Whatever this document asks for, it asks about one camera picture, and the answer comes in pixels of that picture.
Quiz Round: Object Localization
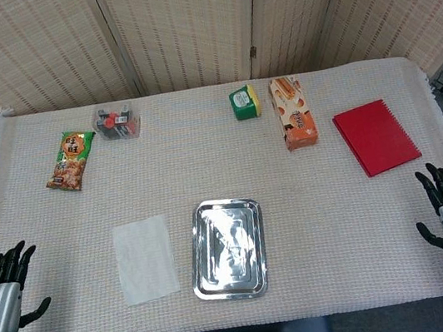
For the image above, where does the orange biscuit box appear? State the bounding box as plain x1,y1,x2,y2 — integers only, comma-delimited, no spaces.
266,72,322,155

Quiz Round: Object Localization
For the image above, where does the beige woven folding screen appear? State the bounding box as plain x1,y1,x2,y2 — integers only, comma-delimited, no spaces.
0,0,443,146

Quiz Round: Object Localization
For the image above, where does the clear plastic box of batteries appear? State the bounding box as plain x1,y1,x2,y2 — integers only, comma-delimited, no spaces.
89,100,146,146

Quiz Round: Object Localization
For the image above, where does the green and yellow box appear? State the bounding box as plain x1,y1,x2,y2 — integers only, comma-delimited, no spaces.
226,82,263,123

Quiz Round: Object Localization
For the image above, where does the red spiral notebook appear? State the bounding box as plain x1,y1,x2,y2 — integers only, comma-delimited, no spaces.
329,92,425,183

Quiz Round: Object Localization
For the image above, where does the white paper sheet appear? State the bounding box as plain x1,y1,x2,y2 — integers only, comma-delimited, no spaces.
110,212,183,309

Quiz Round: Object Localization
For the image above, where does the white woven tablecloth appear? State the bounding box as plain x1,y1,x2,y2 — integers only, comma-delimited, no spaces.
0,38,443,332

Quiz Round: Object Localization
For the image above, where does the shiny metal tray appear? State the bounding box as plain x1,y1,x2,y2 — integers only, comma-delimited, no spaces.
179,191,276,307

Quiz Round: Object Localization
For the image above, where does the green and orange snack bag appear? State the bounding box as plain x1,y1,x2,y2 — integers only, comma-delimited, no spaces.
37,126,105,197

